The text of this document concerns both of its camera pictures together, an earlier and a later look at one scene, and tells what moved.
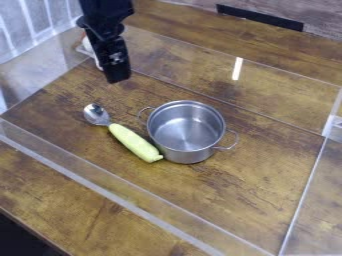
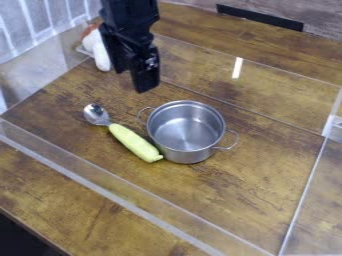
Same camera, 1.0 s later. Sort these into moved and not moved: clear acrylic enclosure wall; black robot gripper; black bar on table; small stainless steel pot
Moved: black robot gripper
Not moved: black bar on table; clear acrylic enclosure wall; small stainless steel pot
